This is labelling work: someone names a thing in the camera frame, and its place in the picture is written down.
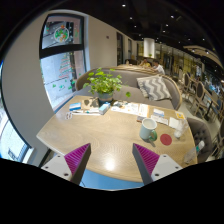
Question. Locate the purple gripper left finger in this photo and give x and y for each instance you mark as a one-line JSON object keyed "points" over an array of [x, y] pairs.
{"points": [[77, 161]]}

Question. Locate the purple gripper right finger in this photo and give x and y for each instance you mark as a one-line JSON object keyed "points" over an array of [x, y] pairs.
{"points": [[146, 161]]}

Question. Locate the small blue card box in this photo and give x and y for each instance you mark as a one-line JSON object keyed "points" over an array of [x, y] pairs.
{"points": [[75, 106]]}

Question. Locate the grey tufted armchair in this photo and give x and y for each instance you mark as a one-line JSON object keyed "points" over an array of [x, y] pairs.
{"points": [[200, 132]]}

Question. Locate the window with decorations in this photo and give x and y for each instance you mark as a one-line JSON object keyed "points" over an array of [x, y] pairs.
{"points": [[62, 57]]}

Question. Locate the person in yellow shirt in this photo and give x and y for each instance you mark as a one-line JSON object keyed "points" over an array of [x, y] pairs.
{"points": [[145, 63]]}

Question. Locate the clear plastic water bottle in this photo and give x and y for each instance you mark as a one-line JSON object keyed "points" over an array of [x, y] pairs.
{"points": [[190, 155]]}

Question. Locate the wooden dining chair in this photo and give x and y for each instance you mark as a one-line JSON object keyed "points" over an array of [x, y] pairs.
{"points": [[198, 100]]}

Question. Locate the white menu papers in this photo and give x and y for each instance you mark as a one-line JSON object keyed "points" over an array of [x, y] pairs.
{"points": [[141, 110]]}

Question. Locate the red round coaster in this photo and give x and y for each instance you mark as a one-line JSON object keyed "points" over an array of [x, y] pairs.
{"points": [[166, 139]]}

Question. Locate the grey curved sofa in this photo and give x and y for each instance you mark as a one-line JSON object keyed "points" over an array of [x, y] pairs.
{"points": [[131, 92]]}

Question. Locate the clear plastic cup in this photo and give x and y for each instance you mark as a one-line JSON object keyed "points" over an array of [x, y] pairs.
{"points": [[181, 128]]}

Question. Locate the potted green plant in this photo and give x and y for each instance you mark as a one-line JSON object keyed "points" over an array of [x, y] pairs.
{"points": [[104, 84]]}

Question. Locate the person in white shirt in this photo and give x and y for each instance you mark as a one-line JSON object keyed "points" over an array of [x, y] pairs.
{"points": [[157, 67]]}

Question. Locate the grey zigzag cushion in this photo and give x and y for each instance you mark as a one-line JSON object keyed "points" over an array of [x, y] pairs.
{"points": [[153, 88]]}

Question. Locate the blue tissue box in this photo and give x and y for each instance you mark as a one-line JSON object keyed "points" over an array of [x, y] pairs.
{"points": [[104, 108]]}

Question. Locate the white and green mug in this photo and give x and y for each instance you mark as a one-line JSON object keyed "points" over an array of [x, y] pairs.
{"points": [[148, 129]]}

